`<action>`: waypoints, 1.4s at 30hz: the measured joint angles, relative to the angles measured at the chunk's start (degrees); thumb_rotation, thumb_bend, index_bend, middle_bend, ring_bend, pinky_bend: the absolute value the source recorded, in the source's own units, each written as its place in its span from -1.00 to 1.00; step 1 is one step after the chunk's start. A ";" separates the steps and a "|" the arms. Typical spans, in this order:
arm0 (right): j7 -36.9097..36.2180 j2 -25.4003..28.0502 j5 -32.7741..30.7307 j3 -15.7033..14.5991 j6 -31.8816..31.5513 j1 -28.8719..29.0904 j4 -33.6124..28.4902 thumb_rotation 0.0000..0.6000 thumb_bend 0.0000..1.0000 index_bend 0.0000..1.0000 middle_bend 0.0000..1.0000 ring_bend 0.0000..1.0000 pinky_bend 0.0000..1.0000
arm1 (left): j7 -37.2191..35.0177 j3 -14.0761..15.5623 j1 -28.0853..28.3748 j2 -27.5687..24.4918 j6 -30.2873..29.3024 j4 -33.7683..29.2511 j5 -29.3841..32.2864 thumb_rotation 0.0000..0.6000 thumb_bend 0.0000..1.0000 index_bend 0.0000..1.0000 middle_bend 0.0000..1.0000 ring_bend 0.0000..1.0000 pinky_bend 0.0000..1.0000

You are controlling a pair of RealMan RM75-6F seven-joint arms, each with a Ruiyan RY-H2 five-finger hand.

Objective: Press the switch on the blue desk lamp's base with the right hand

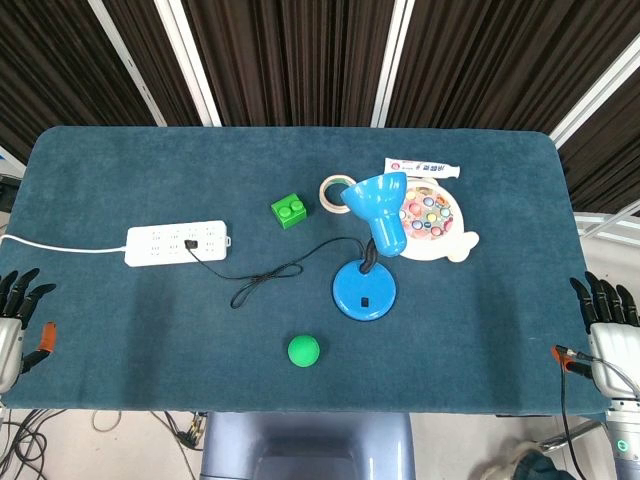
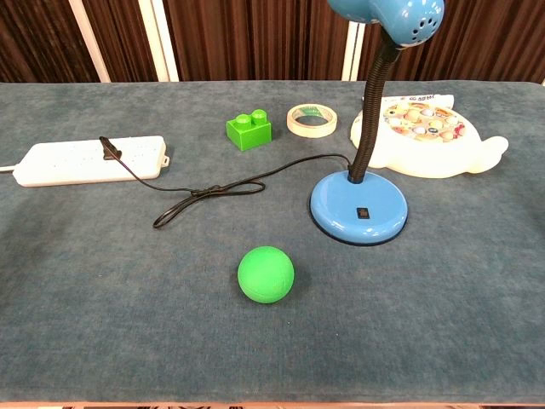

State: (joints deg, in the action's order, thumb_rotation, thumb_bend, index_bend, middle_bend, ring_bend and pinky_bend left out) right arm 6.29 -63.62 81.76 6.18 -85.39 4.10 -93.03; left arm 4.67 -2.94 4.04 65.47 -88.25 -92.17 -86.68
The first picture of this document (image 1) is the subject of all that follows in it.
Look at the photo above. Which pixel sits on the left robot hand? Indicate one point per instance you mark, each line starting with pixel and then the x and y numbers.
pixel 7 340

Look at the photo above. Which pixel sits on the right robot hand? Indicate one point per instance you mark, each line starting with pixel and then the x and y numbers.
pixel 611 345

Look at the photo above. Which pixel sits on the blue desk lamp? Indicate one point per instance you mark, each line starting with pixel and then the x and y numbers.
pixel 372 235

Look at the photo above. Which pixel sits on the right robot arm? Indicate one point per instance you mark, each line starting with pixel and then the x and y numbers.
pixel 622 440

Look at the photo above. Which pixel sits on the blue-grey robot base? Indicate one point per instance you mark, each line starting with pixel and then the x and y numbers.
pixel 307 445

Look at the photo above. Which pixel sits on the blue table cloth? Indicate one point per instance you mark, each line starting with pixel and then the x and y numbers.
pixel 200 325

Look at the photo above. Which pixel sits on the white power strip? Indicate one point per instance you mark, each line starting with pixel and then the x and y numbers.
pixel 176 243

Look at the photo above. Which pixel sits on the white fish-shaped toy game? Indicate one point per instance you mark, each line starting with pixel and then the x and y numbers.
pixel 440 225

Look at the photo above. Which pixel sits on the white ointment tube box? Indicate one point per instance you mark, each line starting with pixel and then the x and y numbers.
pixel 422 167

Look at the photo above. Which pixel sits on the green ball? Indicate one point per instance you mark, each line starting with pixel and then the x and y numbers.
pixel 303 351

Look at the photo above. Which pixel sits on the green toy building block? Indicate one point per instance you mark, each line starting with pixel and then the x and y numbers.
pixel 288 209

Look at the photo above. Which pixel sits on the masking tape roll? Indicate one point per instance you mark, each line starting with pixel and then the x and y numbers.
pixel 330 195

